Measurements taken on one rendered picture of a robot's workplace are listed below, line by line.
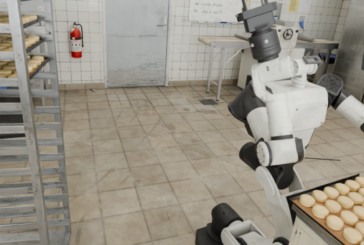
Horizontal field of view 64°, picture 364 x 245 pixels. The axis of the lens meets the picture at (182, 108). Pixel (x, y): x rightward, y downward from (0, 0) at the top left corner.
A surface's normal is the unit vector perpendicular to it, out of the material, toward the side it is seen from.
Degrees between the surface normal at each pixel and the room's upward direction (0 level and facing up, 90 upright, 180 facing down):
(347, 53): 90
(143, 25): 90
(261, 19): 83
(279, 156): 106
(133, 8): 90
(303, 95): 45
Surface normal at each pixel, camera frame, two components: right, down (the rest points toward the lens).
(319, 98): 0.36, -0.40
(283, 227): -0.89, 0.11
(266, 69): -0.45, 0.33
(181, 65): 0.33, 0.37
